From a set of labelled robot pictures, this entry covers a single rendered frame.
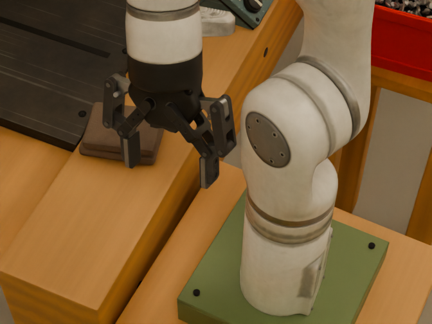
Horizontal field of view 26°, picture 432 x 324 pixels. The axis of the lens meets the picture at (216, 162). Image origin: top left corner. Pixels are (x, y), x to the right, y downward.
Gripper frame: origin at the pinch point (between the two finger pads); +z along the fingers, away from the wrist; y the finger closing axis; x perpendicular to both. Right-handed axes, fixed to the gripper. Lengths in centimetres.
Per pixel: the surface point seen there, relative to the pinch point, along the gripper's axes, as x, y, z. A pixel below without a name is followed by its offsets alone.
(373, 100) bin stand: 91, -6, 34
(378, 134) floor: 129, -16, 63
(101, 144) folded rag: 10.1, -15.9, 6.0
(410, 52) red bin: 52, 11, 5
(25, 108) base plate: 12.7, -29.8, 5.4
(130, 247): 2.0, -7.1, 13.8
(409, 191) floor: 117, -4, 70
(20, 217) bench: 0.7, -22.4, 13.4
